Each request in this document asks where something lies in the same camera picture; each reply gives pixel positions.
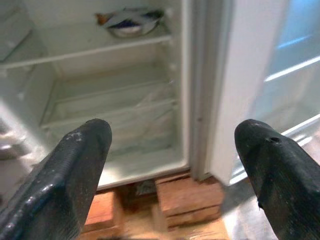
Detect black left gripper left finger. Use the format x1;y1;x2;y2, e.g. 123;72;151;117
0;118;113;240

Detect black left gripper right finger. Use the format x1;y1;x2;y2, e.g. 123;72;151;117
234;118;320;240

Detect white fridge shelf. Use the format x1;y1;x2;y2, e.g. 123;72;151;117
0;34;173;70

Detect small white fridge cabinet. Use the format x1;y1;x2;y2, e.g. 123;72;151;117
0;0;210;192

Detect red clay brick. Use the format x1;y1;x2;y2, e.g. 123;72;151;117
83;189;124;233
154;172;224;229

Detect brown cardboard sheet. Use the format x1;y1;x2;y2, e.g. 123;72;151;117
79;207;232;240

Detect clear crisper drawer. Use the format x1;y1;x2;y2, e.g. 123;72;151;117
39;79;181;161

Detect small steel bowl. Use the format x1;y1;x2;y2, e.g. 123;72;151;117
107;21;161;39

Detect blue white food packet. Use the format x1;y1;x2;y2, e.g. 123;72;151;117
94;6;165;29

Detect narrow white door rail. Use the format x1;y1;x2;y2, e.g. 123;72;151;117
263;56;320;83

